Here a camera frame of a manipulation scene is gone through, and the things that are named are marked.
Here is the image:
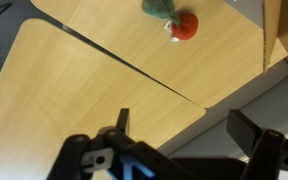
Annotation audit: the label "grey upholstered bench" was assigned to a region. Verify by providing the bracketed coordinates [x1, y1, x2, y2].
[155, 58, 288, 164]

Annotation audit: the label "brown cardboard shipping box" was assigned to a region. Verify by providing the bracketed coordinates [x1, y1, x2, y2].
[223, 0, 288, 80]

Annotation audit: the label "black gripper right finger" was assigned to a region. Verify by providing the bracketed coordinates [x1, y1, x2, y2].
[226, 109, 288, 180]

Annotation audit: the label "red plush radish green leaves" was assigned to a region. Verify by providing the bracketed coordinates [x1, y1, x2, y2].
[141, 0, 200, 43]

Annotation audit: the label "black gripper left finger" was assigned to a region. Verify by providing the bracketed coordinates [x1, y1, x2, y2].
[46, 108, 185, 180]

